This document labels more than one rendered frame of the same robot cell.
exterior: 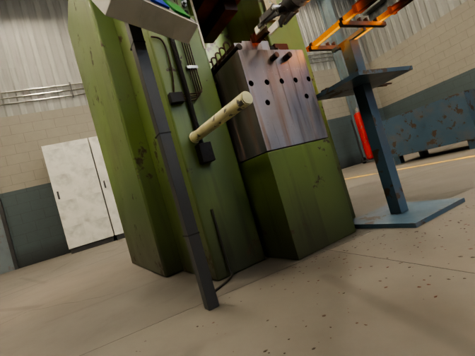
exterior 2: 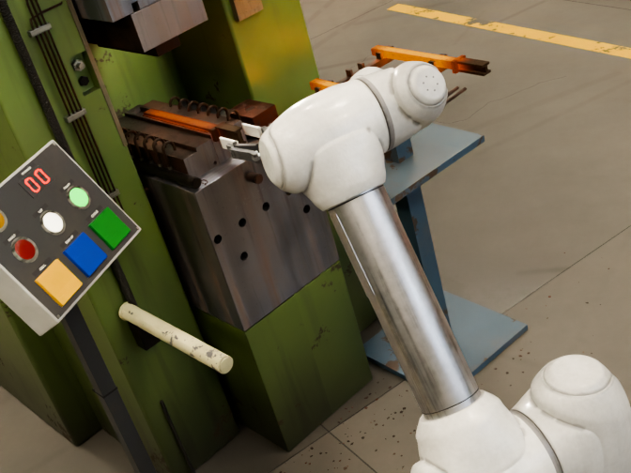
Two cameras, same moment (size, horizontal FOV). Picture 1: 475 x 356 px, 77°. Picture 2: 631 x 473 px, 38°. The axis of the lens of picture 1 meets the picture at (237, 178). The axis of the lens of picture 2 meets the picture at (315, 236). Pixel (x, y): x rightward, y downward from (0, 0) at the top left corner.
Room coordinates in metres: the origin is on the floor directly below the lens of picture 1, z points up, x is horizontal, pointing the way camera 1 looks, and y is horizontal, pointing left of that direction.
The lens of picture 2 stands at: (-0.83, -0.25, 1.91)
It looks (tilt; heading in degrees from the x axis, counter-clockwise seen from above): 30 degrees down; 356
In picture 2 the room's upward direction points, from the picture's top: 16 degrees counter-clockwise
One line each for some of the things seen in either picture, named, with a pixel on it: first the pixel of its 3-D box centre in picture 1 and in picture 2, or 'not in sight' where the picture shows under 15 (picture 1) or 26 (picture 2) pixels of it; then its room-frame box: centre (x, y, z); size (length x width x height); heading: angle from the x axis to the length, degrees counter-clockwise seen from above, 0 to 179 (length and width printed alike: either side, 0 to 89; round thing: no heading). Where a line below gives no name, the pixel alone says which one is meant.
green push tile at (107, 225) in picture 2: (176, 10); (109, 229); (1.02, 0.04, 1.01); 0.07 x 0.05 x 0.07; 146
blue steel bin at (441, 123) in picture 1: (439, 128); not in sight; (4.39, -3.04, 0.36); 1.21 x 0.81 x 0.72; 27
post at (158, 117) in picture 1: (168, 152); (115, 408); (1.01, 0.20, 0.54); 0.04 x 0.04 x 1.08; 31
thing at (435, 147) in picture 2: (360, 83); (400, 160); (1.50, -0.73, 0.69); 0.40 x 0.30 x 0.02; 118
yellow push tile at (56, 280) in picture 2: not in sight; (58, 282); (0.85, 0.15, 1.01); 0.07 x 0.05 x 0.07; 146
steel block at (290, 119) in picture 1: (253, 117); (211, 206); (1.58, -0.17, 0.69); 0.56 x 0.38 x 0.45; 31
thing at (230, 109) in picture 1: (216, 121); (173, 336); (1.11, 0.02, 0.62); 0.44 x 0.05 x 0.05; 31
